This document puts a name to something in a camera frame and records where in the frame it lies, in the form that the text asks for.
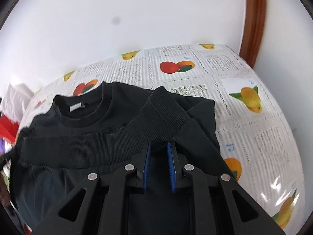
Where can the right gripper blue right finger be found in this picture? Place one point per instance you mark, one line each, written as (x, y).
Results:
(174, 167)

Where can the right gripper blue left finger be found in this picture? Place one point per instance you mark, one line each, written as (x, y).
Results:
(143, 166)

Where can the black sweatshirt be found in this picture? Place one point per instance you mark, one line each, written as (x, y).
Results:
(99, 132)

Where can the fruit print tablecloth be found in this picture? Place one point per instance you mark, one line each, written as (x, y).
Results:
(255, 138)

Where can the red paper shopping bag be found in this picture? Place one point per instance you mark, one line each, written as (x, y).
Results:
(8, 129)

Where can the white plastic shopping bag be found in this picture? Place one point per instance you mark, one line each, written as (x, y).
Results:
(16, 101)

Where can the brown wooden door frame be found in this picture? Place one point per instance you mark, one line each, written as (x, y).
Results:
(253, 30)

